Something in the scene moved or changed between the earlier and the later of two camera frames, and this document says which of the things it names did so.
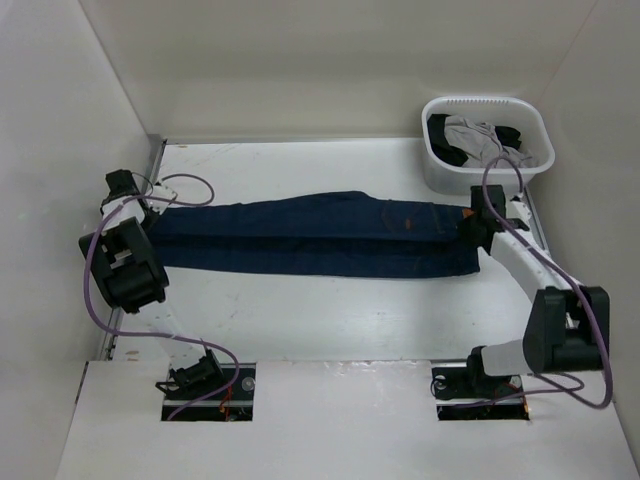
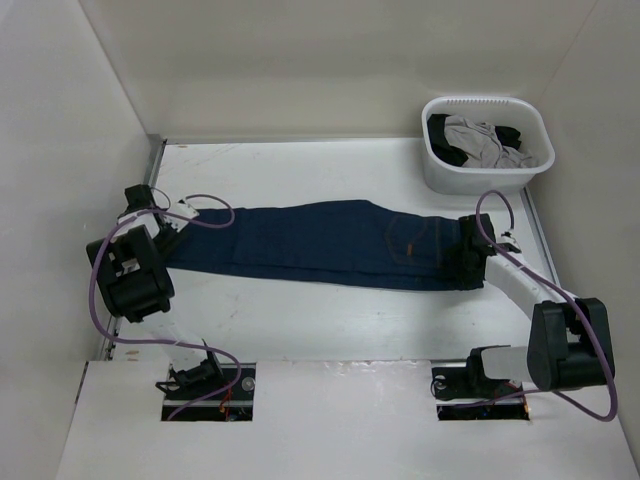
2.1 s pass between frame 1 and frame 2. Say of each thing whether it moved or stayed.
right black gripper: moved
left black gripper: moved
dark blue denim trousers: moved
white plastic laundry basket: stayed
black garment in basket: stayed
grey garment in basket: stayed
